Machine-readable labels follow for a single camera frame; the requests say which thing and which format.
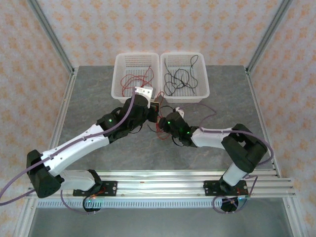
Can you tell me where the aluminium frame post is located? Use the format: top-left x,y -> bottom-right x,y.
246,0 -> 293,75
27,0 -> 76,75

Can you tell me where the left arm black wire loop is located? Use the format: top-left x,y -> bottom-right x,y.
127,122 -> 144,134

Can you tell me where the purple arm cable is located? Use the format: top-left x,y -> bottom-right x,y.
181,102 -> 275,215
0,88 -> 136,215

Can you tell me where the white perforated plastic basket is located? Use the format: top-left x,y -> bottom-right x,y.
160,52 -> 210,103
111,52 -> 160,104

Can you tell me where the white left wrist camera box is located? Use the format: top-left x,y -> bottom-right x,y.
134,86 -> 154,109

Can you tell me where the black round arm base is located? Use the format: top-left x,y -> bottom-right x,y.
219,195 -> 247,213
82,196 -> 103,214

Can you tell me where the grey slotted cable duct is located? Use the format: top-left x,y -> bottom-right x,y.
37,198 -> 237,209

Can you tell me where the thin black cable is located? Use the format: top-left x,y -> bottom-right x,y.
171,70 -> 190,87
159,105 -> 176,117
164,63 -> 198,97
189,54 -> 199,88

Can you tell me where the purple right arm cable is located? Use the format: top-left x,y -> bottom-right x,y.
181,102 -> 275,215

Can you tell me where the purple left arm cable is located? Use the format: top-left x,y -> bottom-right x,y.
0,88 -> 136,215

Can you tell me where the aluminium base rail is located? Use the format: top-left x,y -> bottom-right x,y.
26,169 -> 297,198

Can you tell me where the thin red cable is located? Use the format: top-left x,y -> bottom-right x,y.
147,91 -> 175,142
120,74 -> 139,96
120,67 -> 155,96
133,66 -> 154,86

